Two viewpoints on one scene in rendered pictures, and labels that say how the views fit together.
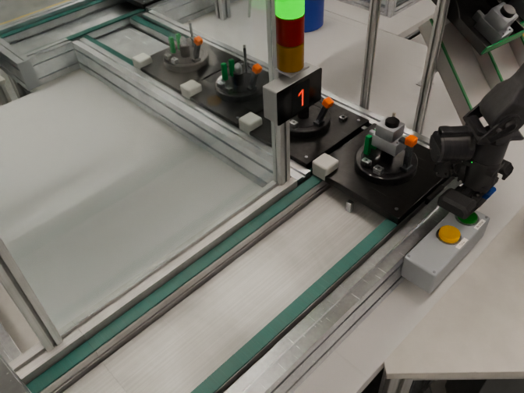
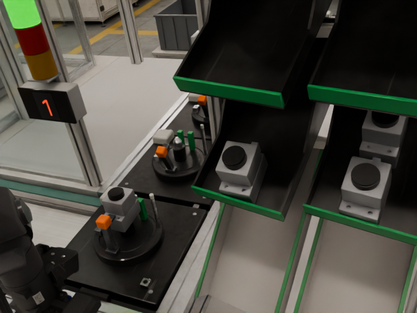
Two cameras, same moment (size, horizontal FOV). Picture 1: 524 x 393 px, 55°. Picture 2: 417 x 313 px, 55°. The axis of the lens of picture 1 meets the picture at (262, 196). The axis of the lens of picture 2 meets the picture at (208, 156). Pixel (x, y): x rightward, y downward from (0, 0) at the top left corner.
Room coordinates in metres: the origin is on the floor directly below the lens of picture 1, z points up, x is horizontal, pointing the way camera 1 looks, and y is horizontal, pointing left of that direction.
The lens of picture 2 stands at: (0.81, -0.89, 1.55)
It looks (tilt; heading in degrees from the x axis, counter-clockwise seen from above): 35 degrees down; 67
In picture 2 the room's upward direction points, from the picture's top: 7 degrees counter-clockwise
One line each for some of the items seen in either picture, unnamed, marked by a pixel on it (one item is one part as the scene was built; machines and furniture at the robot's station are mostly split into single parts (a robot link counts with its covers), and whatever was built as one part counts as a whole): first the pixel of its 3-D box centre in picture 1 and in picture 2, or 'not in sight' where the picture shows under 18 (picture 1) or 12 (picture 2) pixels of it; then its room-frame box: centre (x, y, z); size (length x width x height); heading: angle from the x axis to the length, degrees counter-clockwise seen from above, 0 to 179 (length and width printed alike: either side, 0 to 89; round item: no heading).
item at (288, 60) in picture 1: (290, 54); (41, 63); (0.84, -0.07, 1.28); 0.05 x 0.05 x 0.05
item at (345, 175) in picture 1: (384, 168); (131, 242); (0.87, -0.29, 0.96); 0.24 x 0.24 x 0.02; 42
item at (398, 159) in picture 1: (385, 161); (128, 235); (0.87, -0.29, 0.98); 0.14 x 0.14 x 0.02
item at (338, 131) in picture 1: (302, 107); (179, 150); (1.06, -0.12, 1.01); 0.24 x 0.24 x 0.13; 42
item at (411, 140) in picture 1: (405, 150); (110, 230); (0.84, -0.32, 1.04); 0.04 x 0.02 x 0.08; 42
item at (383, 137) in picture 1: (386, 132); (122, 202); (0.88, -0.28, 1.06); 0.08 x 0.04 x 0.07; 42
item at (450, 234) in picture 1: (448, 235); not in sight; (0.66, -0.37, 0.96); 0.04 x 0.04 x 0.02
